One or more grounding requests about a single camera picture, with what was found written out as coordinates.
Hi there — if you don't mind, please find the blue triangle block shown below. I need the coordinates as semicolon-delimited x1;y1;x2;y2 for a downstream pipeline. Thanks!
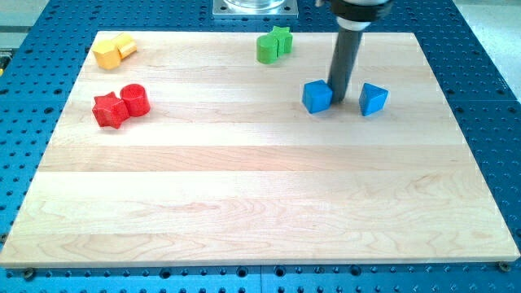
359;83;389;116

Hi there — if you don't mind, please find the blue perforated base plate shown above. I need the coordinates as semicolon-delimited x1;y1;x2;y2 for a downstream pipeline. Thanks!
1;0;520;292

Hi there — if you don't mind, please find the green star block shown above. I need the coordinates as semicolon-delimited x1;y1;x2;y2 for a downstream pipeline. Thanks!
269;26;293;56

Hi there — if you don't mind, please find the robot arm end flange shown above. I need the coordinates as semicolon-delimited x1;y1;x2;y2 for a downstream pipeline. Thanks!
315;0;394;32

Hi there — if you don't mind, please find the red cylinder block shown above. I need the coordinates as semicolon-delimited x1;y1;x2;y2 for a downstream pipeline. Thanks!
120;84;151;117

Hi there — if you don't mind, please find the yellow cylinder block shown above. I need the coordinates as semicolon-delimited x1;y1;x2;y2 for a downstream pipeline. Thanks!
112;33;138;59

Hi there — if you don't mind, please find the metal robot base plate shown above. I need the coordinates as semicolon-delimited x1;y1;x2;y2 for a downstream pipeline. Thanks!
212;0;299;19

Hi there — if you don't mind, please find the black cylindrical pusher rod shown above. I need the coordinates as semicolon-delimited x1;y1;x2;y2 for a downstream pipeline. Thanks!
327;28;363;104

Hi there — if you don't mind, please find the yellow hexagon block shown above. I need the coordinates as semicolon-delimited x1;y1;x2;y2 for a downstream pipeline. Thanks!
92;40;121;70

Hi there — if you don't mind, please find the green cylinder block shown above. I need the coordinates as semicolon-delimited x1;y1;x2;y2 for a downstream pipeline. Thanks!
256;34;278;64

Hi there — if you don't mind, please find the blue cube block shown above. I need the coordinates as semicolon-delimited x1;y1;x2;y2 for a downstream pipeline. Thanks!
302;80;333;114

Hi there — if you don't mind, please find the wooden board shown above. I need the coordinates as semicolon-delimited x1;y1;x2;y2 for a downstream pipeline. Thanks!
1;32;519;268

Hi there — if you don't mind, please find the red star block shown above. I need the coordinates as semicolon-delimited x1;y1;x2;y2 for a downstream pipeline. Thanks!
92;92;129;129

